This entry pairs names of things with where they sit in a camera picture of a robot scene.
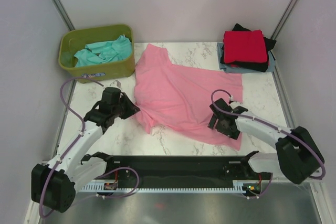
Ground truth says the red folded t shirt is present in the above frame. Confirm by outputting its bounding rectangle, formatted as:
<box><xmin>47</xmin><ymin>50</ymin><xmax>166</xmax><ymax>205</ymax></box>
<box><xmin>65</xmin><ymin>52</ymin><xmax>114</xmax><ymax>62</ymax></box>
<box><xmin>223</xmin><ymin>30</ymin><xmax>268</xmax><ymax>64</ymax></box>

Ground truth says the olive green plastic bin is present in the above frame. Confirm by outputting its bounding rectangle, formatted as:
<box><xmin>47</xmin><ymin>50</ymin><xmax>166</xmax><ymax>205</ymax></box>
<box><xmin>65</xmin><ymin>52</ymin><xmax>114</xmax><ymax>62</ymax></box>
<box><xmin>58</xmin><ymin>24</ymin><xmax>135</xmax><ymax>81</ymax></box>

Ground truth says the teal t shirt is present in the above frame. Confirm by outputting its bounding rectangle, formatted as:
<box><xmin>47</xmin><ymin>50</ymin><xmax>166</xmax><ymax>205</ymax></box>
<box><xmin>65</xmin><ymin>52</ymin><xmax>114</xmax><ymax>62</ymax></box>
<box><xmin>74</xmin><ymin>35</ymin><xmax>133</xmax><ymax>67</ymax></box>

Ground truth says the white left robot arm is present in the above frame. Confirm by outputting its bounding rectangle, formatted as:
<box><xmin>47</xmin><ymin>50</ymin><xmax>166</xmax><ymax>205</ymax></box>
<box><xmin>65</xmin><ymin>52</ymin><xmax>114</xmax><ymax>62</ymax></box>
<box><xmin>31</xmin><ymin>87</ymin><xmax>140</xmax><ymax>213</ymax></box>

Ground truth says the white slotted cable duct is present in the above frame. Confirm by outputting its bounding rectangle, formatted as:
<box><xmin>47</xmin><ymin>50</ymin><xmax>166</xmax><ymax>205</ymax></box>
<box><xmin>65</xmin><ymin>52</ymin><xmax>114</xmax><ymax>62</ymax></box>
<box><xmin>79</xmin><ymin>180</ymin><xmax>246</xmax><ymax>194</ymax></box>

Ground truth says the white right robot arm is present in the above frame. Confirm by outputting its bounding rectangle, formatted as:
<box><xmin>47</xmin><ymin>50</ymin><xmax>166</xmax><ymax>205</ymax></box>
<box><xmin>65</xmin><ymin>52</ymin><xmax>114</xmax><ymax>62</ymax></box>
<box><xmin>208</xmin><ymin>99</ymin><xmax>326</xmax><ymax>184</ymax></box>

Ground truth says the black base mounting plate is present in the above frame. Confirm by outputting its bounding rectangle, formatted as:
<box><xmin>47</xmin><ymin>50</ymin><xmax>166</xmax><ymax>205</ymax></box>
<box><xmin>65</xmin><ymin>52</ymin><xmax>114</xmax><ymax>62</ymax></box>
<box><xmin>106</xmin><ymin>156</ymin><xmax>270</xmax><ymax>188</ymax></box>

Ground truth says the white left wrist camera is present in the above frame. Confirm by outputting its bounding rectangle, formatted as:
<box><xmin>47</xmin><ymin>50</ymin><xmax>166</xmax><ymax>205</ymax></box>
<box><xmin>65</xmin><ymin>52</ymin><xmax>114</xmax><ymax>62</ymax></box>
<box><xmin>110</xmin><ymin>80</ymin><xmax>122</xmax><ymax>89</ymax></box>

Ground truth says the right aluminium frame post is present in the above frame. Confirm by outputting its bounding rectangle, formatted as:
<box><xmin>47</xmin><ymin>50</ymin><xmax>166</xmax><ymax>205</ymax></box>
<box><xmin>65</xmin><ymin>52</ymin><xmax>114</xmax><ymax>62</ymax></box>
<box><xmin>271</xmin><ymin>0</ymin><xmax>299</xmax><ymax>40</ymax></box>

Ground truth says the pink t shirt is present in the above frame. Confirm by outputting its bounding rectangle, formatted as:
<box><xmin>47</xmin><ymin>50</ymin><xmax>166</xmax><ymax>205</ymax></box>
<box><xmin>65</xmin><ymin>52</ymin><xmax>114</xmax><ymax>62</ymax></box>
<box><xmin>134</xmin><ymin>44</ymin><xmax>243</xmax><ymax>150</ymax></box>

